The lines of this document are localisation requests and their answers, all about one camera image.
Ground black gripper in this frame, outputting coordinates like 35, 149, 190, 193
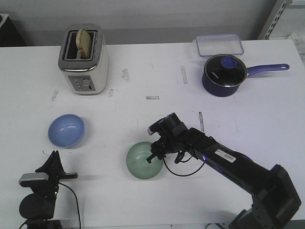
31, 150, 78, 198
146, 113, 188, 164

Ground green bowl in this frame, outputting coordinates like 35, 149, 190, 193
126, 142, 163, 179

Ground blue bowl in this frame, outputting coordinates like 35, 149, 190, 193
48, 114, 85, 148

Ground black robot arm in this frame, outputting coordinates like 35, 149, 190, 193
147, 113, 301, 229
19, 150, 78, 229

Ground silver white toaster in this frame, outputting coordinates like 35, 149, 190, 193
58, 23, 109, 95

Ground glass pot lid blue knob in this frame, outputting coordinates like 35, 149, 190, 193
204, 54, 247, 87

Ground bread slice in toaster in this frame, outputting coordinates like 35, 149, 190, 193
75, 29, 92, 59

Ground clear plastic food container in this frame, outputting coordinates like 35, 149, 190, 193
194, 33, 244, 57

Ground dark object at left edge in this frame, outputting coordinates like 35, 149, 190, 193
0, 13, 27, 47

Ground grey metal shelf upright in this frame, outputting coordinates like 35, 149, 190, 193
257, 0, 292, 40

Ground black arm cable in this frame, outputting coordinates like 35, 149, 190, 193
58, 182, 81, 229
162, 149, 206, 177

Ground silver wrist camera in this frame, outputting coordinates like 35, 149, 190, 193
19, 172, 49, 187
147, 117, 169, 136

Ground blue saucepan with handle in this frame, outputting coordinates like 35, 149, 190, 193
202, 54, 290, 97

